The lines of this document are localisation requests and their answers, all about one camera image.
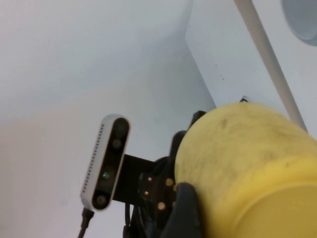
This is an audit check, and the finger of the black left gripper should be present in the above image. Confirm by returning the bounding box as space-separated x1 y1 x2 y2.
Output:
169 130 189 162
189 110 208 127

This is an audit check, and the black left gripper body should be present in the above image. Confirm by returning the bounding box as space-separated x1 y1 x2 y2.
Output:
137 156 180 238

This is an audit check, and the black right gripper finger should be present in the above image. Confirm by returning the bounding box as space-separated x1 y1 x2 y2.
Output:
163 182 206 238

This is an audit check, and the yellow plastic cup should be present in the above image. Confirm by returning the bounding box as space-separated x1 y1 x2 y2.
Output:
174 102 317 238

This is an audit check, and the blue cup stand with pegs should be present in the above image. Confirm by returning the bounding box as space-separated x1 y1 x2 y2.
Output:
280 0 317 47

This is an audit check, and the black camera bracket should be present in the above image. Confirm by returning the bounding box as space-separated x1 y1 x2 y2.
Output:
112 153 159 206

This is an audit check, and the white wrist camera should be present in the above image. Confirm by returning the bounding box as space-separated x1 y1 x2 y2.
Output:
79 114 131 212

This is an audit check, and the black camera cable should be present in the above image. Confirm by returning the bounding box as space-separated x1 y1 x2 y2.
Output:
76 207 95 238

